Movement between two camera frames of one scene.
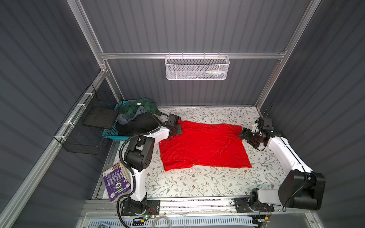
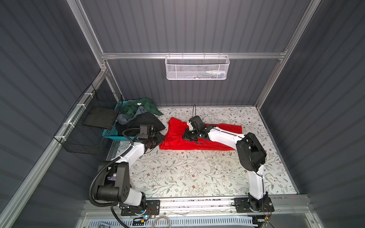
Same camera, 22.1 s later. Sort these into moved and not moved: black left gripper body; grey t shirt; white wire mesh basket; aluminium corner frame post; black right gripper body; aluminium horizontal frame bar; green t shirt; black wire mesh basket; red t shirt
Moved: black left gripper body; red t shirt; black right gripper body
Not moved: grey t shirt; aluminium corner frame post; white wire mesh basket; green t shirt; black wire mesh basket; aluminium horizontal frame bar
